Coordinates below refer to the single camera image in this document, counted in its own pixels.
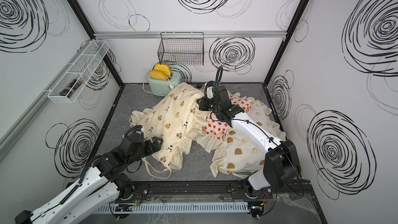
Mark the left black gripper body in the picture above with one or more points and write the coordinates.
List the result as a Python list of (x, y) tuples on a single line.
[(145, 151)]

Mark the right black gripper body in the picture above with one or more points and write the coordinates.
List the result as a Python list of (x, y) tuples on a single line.
[(210, 106)]

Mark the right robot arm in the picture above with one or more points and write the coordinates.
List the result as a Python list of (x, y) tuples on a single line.
[(281, 163)]

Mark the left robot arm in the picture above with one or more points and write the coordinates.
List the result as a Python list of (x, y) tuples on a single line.
[(102, 181)]

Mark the cream bear print pillow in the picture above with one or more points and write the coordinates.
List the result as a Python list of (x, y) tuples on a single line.
[(237, 155)]

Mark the mint green toaster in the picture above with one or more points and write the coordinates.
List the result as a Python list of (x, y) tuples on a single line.
[(163, 88)]

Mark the rear yellow toast slice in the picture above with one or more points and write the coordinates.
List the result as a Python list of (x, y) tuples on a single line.
[(164, 68)]

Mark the yellow toast slice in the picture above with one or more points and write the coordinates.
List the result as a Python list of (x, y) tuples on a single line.
[(157, 75), (164, 68)]

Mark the front yellow toast slice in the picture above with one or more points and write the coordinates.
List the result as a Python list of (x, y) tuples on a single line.
[(157, 75)]

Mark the dark item in shelf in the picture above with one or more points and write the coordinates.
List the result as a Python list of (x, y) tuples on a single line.
[(70, 89)]

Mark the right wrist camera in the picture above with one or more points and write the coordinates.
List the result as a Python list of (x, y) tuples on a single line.
[(210, 90)]

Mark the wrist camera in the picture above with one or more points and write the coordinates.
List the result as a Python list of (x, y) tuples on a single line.
[(210, 90), (137, 129)]

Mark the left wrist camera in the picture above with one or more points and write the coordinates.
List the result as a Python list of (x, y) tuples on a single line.
[(137, 129)]

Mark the black wire basket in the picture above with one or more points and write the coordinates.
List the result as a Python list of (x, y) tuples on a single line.
[(186, 48)]

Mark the white wire wall shelf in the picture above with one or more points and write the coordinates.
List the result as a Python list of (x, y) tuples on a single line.
[(89, 66)]

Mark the white slotted cable duct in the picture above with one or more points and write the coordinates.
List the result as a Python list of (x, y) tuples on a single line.
[(174, 207)]

